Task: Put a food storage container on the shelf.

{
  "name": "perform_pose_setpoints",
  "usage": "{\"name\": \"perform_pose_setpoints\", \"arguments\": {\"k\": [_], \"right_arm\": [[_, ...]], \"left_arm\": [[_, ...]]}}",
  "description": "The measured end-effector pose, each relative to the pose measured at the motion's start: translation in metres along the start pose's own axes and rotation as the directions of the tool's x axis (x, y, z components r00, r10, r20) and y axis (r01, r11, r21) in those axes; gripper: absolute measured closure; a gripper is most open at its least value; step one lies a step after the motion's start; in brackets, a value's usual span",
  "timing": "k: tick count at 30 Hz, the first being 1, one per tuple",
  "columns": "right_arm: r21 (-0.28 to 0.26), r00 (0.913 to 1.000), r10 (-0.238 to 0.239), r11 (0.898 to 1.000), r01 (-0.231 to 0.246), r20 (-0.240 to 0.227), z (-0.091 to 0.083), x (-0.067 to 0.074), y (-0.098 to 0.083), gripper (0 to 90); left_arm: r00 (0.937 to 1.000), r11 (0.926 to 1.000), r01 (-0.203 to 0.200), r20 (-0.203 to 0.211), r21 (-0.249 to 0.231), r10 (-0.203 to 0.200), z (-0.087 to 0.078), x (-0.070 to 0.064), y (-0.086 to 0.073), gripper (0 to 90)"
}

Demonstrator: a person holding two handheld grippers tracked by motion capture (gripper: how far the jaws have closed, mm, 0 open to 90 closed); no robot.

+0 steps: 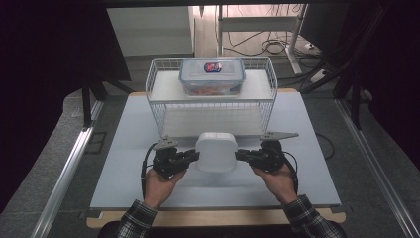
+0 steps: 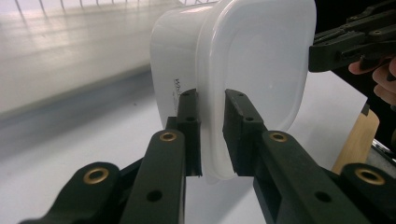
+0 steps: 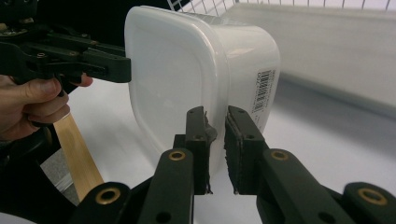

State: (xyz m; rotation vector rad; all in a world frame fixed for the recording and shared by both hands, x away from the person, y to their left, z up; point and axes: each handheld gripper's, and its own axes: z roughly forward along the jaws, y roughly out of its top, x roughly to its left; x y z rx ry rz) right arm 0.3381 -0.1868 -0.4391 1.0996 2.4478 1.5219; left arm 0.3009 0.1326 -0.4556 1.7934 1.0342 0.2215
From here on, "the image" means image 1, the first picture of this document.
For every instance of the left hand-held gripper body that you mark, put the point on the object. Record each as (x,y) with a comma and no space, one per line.
(168,163)

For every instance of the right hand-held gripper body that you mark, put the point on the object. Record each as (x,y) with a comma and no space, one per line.
(270,158)

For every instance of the white square plastic container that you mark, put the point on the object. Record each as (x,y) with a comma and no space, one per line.
(216,152)

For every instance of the clear lidded food container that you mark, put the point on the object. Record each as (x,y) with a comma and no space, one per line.
(213,77)

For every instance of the person's left hand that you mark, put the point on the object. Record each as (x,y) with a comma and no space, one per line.
(160,188)

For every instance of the person's right hand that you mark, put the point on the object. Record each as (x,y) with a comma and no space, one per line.
(280,185)

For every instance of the pale blue table mat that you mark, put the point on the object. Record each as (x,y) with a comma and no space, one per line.
(125,145)

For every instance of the white power strip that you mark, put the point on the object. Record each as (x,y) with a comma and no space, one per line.
(318,76)

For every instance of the black metal stand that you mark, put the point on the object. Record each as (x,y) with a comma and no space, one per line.
(86,105)
(355,99)

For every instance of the white cabinet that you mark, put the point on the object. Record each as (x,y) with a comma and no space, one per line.
(152,31)

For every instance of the aluminium floor rail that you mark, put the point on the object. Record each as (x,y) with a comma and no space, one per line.
(379,178)
(62,185)

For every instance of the white metal desk frame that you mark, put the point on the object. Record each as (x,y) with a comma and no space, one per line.
(257,23)

